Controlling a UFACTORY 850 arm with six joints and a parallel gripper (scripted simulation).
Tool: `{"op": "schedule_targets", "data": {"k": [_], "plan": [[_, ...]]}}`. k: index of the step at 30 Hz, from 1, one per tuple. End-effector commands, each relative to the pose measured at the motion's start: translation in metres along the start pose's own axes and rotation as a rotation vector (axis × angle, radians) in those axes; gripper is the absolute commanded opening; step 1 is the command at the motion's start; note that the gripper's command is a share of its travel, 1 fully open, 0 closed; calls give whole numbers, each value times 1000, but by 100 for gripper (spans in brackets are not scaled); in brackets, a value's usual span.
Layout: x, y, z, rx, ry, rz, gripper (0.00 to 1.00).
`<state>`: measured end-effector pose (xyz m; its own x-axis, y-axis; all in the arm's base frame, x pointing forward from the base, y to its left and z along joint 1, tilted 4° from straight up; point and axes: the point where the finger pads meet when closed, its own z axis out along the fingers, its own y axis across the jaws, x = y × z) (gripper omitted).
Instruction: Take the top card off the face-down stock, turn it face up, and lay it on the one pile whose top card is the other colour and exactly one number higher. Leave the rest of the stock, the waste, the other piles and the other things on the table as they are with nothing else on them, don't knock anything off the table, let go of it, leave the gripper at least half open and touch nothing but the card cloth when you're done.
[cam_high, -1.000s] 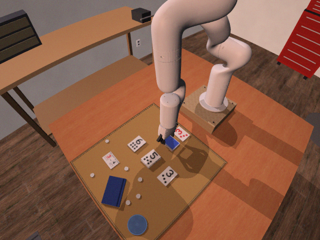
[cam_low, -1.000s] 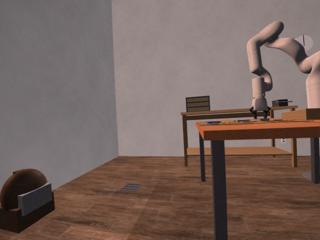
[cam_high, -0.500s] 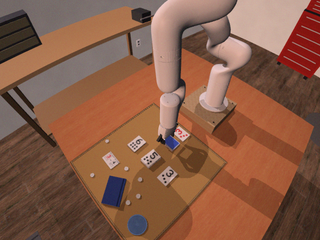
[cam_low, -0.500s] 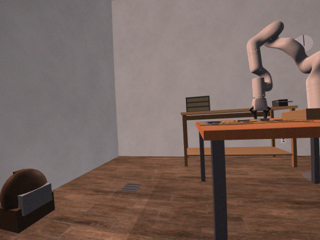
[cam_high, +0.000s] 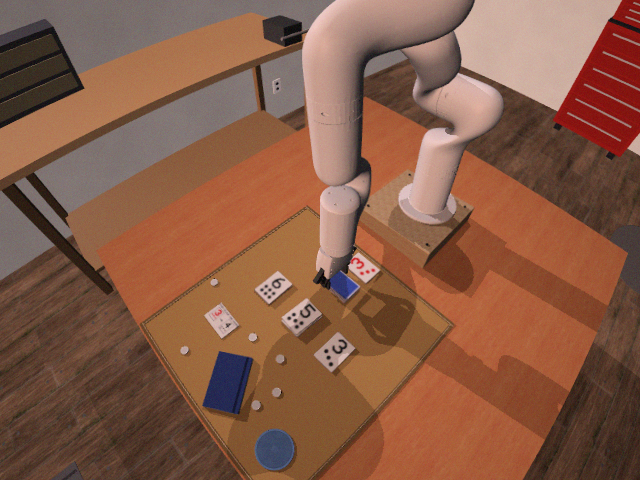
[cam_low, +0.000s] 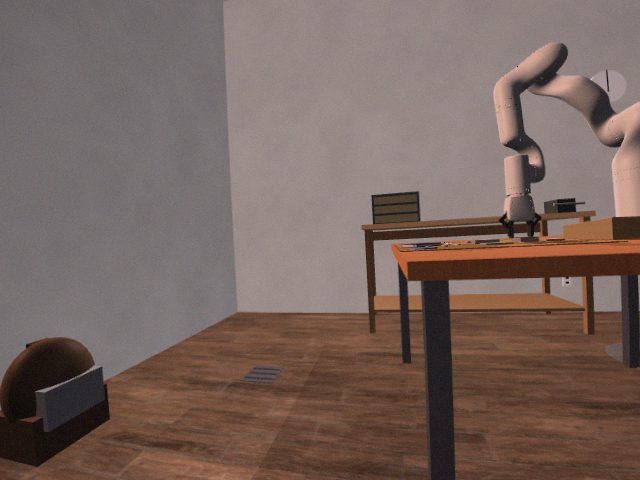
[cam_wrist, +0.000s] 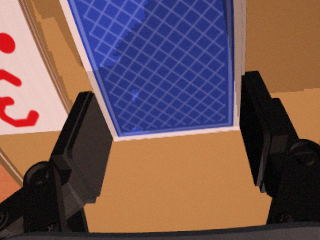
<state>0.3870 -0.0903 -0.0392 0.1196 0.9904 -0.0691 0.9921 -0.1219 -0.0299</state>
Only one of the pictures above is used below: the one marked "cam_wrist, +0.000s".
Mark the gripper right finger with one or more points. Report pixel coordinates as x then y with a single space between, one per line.
277 157

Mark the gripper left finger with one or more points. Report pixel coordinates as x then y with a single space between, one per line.
73 176

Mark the tan card cloth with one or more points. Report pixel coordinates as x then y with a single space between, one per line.
10 168
193 182

